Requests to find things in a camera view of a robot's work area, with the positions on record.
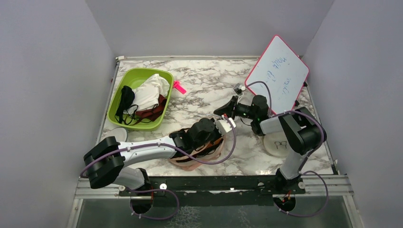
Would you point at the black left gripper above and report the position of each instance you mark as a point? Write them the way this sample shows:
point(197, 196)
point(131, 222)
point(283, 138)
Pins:
point(217, 135)

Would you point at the white cloth garment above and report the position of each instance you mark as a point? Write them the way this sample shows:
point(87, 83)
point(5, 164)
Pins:
point(146, 96)

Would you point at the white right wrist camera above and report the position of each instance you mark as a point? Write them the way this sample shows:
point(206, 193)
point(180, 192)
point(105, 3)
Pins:
point(239, 89)

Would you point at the peach patterned mesh laundry bag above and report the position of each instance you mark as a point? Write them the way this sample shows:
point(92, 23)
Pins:
point(192, 163)

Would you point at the orange bra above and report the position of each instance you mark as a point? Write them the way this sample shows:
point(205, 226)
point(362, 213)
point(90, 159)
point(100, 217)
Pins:
point(212, 148)

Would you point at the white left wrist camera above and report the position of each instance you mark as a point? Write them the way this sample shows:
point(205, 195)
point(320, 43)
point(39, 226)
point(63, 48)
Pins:
point(225, 126)

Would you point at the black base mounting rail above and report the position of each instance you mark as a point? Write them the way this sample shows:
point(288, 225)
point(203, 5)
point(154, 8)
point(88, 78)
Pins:
point(205, 191)

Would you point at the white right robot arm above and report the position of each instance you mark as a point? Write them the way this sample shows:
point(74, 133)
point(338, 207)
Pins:
point(302, 131)

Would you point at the pink framed whiteboard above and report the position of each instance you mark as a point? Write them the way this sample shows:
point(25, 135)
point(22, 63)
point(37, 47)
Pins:
point(279, 75)

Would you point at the white round mesh bag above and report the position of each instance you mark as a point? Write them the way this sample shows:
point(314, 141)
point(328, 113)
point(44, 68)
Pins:
point(120, 134)

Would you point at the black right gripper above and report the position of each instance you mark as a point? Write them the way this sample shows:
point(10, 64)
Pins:
point(227, 109)

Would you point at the pink plastic clip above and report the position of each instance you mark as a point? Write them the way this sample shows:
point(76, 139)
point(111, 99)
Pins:
point(177, 86)

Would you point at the black bra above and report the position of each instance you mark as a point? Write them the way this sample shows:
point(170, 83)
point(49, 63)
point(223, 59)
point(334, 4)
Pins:
point(126, 110)

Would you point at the green plastic basket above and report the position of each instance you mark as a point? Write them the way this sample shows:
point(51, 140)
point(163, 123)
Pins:
point(134, 78)

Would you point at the dark red bra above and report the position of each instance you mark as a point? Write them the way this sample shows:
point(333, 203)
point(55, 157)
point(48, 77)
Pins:
point(150, 115)

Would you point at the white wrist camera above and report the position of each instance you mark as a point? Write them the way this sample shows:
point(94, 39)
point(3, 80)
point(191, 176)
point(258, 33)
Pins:
point(225, 126)
point(239, 89)

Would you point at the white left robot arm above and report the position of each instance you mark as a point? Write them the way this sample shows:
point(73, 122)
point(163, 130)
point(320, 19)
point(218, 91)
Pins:
point(109, 161)

